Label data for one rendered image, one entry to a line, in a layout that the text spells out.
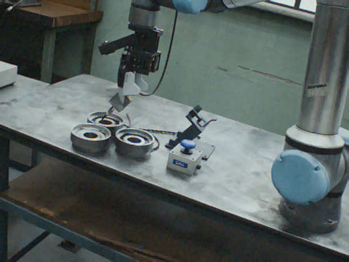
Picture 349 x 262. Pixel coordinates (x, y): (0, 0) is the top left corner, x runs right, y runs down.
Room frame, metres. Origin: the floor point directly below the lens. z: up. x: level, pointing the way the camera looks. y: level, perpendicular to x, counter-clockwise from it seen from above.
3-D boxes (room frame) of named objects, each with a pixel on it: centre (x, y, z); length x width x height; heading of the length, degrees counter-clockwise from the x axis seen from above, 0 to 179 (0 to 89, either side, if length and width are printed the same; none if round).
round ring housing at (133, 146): (1.06, 0.11, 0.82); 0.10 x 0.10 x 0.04
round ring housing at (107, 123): (1.13, 0.21, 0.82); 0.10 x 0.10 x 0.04
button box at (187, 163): (1.02, -0.04, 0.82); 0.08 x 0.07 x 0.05; 73
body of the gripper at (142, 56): (1.08, 0.13, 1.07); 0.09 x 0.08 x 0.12; 76
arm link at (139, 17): (1.09, 0.14, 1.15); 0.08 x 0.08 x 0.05
